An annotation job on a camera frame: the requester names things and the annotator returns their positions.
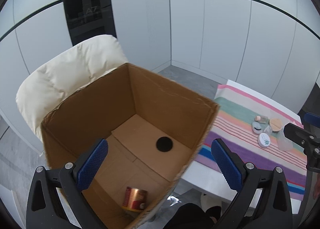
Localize black glass panel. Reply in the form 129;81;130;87
62;0;118;46

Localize gold and red can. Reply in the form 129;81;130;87
122;186;148;211

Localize white round jar lid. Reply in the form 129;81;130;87
258;132;272;148

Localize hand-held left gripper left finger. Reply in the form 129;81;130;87
26;138;109;229

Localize dark wall panel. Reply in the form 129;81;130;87
297;76;320;119

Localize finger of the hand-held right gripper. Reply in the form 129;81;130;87
304;112;320;129
285;122;320;170

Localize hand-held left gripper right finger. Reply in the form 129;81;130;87
211;138;293;229

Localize beige makeup puff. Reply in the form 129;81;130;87
269;118;283;132

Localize clear plastic cup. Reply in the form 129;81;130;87
277;129;294;151

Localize black round disc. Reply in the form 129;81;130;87
156;136;173;153

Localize brown cardboard box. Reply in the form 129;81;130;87
40;63;220;229

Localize person's dark pants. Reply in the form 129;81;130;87
160;203;225;229

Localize striped pastel cloth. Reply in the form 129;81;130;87
195;84;308;202

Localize white table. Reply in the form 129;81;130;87
175;79;304;214

